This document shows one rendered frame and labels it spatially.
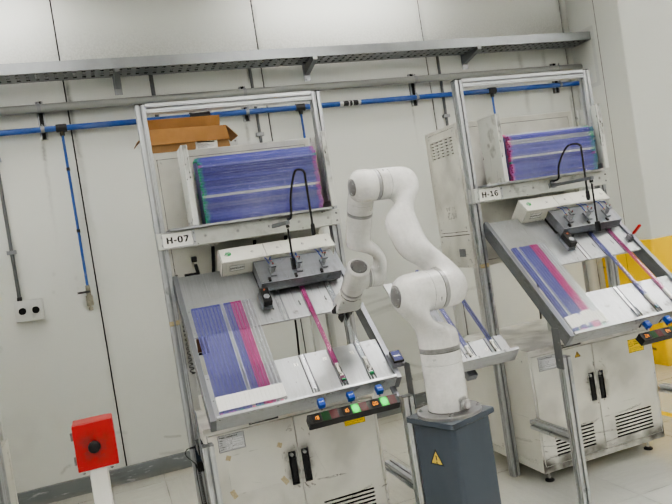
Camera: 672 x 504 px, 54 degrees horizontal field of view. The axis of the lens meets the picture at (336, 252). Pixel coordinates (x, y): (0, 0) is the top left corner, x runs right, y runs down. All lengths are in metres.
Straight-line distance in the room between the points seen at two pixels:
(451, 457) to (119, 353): 2.65
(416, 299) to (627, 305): 1.43
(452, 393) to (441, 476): 0.24
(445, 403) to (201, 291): 1.16
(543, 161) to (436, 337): 1.62
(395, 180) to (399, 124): 2.63
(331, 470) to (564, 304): 1.18
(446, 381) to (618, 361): 1.60
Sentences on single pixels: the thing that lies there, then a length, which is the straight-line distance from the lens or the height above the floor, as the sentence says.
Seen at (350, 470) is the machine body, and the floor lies 0.32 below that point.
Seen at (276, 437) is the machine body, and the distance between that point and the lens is 2.69.
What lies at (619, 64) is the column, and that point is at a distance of 5.25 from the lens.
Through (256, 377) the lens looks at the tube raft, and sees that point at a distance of 2.40.
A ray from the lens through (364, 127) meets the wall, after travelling 4.60.
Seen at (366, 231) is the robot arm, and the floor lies 1.26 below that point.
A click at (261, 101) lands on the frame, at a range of 2.89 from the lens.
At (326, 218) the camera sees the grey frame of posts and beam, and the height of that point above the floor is 1.34.
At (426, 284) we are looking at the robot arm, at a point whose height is 1.09.
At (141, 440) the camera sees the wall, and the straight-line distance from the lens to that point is 4.31.
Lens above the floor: 1.27
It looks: 1 degrees down
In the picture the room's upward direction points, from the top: 9 degrees counter-clockwise
